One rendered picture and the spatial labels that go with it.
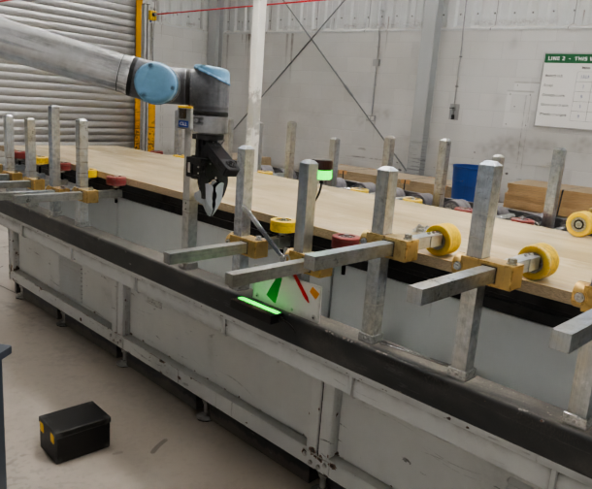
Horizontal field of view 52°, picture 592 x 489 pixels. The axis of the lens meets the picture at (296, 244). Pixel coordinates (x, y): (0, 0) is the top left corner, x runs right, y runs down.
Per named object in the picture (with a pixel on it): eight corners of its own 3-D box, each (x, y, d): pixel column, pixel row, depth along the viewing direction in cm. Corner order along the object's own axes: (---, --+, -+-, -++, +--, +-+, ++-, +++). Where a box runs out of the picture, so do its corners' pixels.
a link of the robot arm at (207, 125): (236, 117, 157) (206, 115, 151) (235, 137, 159) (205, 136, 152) (213, 114, 163) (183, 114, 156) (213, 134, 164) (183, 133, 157)
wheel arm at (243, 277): (233, 291, 141) (234, 273, 140) (223, 287, 143) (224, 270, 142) (353, 266, 171) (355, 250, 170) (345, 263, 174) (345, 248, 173)
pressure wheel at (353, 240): (345, 279, 166) (348, 239, 163) (322, 273, 171) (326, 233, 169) (363, 276, 171) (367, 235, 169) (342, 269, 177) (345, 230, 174)
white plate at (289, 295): (317, 324, 158) (320, 287, 156) (251, 297, 176) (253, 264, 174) (319, 323, 159) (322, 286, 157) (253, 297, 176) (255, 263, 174)
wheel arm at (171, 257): (170, 268, 158) (170, 252, 157) (162, 265, 160) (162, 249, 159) (290, 248, 188) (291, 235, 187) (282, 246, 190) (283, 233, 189)
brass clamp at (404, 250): (403, 263, 137) (405, 242, 136) (356, 250, 146) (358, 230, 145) (418, 260, 141) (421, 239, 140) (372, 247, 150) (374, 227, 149)
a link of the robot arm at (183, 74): (137, 62, 146) (189, 66, 147) (143, 65, 157) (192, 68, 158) (136, 103, 148) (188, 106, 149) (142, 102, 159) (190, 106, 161)
